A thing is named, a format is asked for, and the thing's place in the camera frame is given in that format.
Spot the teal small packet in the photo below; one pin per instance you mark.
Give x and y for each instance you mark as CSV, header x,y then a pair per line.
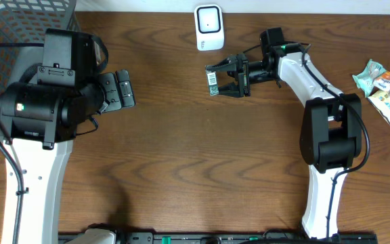
x,y
365,79

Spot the orange small box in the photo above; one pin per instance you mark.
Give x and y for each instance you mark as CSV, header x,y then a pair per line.
x,y
382,82

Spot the white barcode scanner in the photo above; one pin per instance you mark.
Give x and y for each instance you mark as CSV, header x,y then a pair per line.
x,y
209,27

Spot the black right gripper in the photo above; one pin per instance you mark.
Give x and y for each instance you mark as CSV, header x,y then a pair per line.
x,y
238,64

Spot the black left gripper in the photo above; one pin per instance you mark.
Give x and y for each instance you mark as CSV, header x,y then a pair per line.
x,y
114,91

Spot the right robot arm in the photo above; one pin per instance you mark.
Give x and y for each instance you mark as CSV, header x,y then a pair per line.
x,y
331,130

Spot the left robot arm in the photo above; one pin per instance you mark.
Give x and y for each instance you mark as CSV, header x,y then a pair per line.
x,y
39,116

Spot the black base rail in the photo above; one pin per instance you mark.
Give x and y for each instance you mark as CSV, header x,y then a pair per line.
x,y
167,238

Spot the grey plastic mesh basket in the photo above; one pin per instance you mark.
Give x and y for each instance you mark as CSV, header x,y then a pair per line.
x,y
23,24

